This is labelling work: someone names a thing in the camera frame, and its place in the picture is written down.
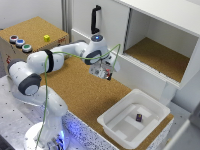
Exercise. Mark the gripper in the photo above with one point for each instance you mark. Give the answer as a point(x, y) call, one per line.
point(97, 69)

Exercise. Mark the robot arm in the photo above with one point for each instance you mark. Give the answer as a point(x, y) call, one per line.
point(36, 63)

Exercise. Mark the yellow block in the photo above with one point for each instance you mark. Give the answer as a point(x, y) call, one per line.
point(47, 38)

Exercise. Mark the purple block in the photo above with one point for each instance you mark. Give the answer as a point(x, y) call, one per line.
point(139, 117)

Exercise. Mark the white cabinet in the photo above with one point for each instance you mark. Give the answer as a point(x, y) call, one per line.
point(173, 15)

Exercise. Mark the white sliding door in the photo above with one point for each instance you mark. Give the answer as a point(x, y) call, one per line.
point(111, 20)

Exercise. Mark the white plastic box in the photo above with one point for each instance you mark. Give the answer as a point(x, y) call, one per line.
point(115, 125)

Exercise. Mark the green button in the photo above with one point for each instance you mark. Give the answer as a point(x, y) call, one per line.
point(26, 47)

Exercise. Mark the wooden drawer box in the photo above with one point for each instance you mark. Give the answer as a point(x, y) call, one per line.
point(33, 28)

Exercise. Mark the blue button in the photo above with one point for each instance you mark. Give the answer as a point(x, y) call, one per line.
point(20, 42)

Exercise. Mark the red button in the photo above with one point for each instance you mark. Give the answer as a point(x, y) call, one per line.
point(13, 38)

